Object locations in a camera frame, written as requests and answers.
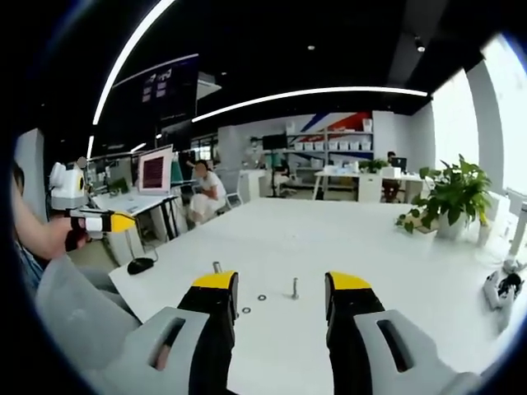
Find white ceiling light strip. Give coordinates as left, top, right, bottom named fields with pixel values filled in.
left=190, top=86, right=429, bottom=124
left=91, top=0, right=176, bottom=126

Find person's blue shirt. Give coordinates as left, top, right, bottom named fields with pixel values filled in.
left=13, top=240, right=47, bottom=300

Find black computer mouse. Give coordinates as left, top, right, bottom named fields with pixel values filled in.
left=126, top=257, right=155, bottom=276

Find dark hanging display screen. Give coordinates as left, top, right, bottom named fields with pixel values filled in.
left=111, top=53, right=200, bottom=124

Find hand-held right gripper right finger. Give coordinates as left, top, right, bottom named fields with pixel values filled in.
left=324, top=270, right=487, bottom=395

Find person's left hand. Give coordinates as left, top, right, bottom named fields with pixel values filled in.
left=48, top=216, right=90, bottom=253

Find grey office chair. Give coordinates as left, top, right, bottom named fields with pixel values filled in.
left=216, top=169, right=245, bottom=213

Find computer monitor with pink screen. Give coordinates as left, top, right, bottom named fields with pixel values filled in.
left=137, top=143, right=175, bottom=196

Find shelf with white bins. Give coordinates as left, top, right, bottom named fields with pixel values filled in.
left=286, top=118, right=375, bottom=170

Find green potted plant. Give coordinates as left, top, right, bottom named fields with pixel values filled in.
left=394, top=154, right=495, bottom=240

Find black monitor on stand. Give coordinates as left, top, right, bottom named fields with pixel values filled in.
left=261, top=133, right=289, bottom=198

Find person's grey trousers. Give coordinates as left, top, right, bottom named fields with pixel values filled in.
left=35, top=250, right=166, bottom=379

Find long white desk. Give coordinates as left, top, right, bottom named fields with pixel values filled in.
left=313, top=167, right=431, bottom=203

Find white robotic hand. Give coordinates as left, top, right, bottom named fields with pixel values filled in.
left=482, top=269, right=527, bottom=332

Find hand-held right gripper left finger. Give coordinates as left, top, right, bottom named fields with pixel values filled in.
left=119, top=270, right=240, bottom=395

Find small green desk plant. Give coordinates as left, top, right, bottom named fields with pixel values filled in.
left=358, top=158, right=389, bottom=174

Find black mouse cable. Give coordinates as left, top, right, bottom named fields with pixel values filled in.
left=125, top=230, right=160, bottom=264

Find white office desk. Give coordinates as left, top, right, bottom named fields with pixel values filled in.
left=88, top=192, right=182, bottom=267

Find white stand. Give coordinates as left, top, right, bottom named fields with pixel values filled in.
left=504, top=203, right=527, bottom=272

